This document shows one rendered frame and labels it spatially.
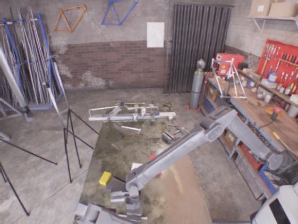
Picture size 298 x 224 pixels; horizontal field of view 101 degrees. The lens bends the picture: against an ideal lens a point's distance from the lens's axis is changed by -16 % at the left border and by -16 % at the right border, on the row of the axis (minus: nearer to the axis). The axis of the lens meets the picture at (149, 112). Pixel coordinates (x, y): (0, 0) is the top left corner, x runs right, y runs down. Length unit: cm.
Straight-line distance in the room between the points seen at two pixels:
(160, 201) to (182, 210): 14
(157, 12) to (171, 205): 375
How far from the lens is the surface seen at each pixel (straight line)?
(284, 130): 210
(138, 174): 59
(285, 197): 90
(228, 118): 59
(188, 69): 388
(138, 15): 393
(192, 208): 99
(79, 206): 67
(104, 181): 104
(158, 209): 96
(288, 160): 95
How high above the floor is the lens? 178
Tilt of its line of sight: 34 degrees down
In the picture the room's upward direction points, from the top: straight up
